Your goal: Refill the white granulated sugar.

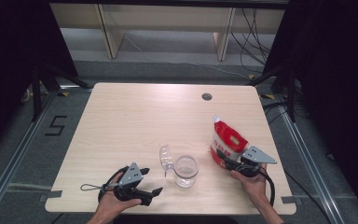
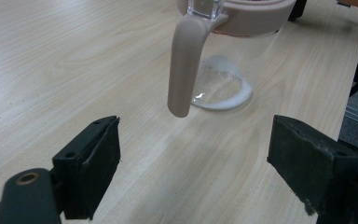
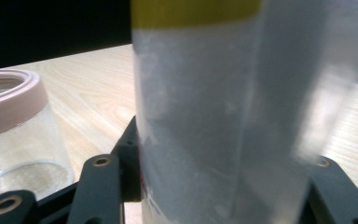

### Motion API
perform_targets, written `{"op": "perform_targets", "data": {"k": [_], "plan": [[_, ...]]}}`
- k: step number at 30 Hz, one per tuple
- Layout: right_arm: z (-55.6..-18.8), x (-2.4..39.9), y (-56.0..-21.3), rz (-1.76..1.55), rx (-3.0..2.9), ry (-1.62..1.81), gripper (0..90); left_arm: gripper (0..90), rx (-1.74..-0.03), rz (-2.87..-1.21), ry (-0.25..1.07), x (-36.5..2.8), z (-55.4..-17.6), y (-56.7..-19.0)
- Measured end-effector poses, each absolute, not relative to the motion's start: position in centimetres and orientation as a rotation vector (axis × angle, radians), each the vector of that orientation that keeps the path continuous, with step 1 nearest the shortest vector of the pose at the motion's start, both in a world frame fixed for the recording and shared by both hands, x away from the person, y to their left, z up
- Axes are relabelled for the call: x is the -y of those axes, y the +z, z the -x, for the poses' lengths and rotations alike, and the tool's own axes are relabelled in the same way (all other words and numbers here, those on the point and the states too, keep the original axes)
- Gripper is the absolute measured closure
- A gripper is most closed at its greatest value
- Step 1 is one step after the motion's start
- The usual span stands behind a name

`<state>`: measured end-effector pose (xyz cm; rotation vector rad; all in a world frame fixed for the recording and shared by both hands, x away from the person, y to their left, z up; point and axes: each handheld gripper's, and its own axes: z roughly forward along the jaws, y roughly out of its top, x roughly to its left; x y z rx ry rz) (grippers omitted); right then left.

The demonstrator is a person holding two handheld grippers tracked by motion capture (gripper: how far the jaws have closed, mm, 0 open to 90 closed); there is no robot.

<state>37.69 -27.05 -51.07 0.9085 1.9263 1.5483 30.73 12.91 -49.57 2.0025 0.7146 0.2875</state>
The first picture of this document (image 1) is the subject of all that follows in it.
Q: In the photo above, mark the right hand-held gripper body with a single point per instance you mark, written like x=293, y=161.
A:
x=256, y=155

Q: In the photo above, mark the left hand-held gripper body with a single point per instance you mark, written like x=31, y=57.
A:
x=131, y=174

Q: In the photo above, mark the person's dark clothing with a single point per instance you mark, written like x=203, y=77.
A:
x=174, y=220

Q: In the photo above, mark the person's left hand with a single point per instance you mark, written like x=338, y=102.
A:
x=112, y=207

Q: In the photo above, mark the clear glass jar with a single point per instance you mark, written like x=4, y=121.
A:
x=185, y=179

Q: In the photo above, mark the person's right hand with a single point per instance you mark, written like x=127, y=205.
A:
x=253, y=188

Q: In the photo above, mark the red and white spout pouch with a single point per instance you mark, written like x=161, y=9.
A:
x=227, y=137

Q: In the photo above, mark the black metal stand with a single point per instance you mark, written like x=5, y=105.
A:
x=290, y=93
x=37, y=93

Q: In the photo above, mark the grey table grommet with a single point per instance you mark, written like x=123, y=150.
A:
x=207, y=96

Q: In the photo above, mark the aluminium floor rail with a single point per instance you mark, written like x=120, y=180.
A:
x=15, y=158
x=307, y=158

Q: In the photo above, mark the black curtain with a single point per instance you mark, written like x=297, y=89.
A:
x=12, y=62
x=338, y=77

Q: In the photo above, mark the grey tape piece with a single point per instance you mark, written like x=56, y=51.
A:
x=51, y=196
x=292, y=199

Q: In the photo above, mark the clear jar lid with clasp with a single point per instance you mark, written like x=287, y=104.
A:
x=166, y=158

